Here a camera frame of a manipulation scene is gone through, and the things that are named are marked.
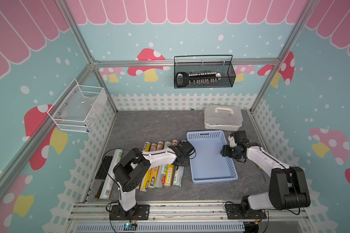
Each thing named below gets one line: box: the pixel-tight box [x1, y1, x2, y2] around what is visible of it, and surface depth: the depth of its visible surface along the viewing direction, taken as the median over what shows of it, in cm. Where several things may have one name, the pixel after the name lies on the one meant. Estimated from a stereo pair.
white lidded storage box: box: [204, 104, 244, 132], surface depth 105 cm
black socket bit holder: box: [175, 71, 222, 88], surface depth 91 cm
